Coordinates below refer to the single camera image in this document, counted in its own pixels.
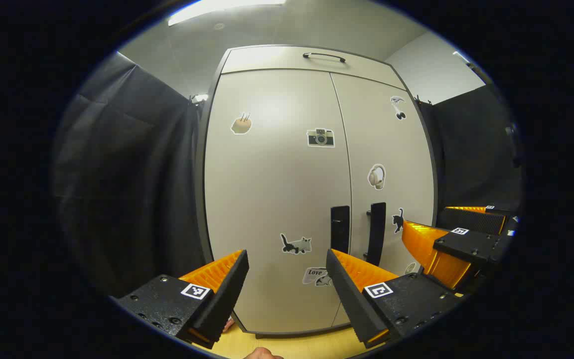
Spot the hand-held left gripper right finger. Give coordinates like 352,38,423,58
326,248,467,350

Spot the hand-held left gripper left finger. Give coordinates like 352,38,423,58
118,249,249,350

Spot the black door handle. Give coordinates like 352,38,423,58
330,205,351,255
364,202,387,267

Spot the white double-door shoe cabinet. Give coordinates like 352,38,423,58
195,45,439,336

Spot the cabinet door with camera sticker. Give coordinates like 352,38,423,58
204,69,352,334

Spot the cabinet door with headphone sticker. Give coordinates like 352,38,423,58
330,72,435,327

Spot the black backdrop cloth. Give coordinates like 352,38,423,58
53,52,205,300
417,85,523,225

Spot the ceiling light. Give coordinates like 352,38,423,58
167,0,287,26

